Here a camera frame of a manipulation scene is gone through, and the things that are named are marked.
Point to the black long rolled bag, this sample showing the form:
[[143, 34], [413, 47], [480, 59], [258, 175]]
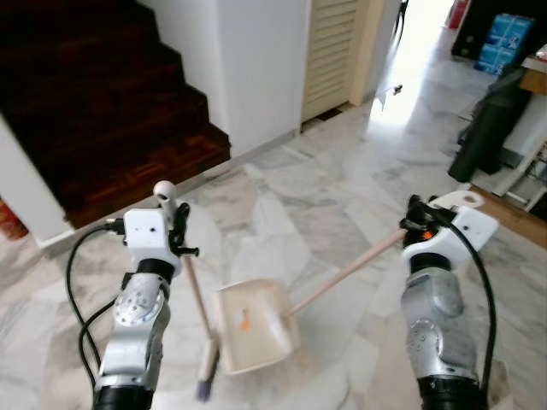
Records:
[[487, 128]]

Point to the small door stopper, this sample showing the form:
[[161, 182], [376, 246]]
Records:
[[396, 88]]

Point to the dark wooden staircase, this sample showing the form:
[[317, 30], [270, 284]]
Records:
[[102, 102]]

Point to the beige louvered door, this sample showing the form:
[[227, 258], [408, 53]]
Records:
[[333, 55]]

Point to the blue printed box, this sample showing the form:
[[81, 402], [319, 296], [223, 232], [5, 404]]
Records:
[[504, 43]]

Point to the red fire extinguisher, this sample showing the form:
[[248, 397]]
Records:
[[458, 13]]

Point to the black cabinet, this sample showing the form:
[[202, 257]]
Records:
[[487, 8]]

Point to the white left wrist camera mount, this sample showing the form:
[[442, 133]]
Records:
[[147, 231]]

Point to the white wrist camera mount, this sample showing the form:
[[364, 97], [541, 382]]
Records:
[[147, 231], [472, 229]]

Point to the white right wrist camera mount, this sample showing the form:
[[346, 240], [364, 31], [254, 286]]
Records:
[[472, 229]]

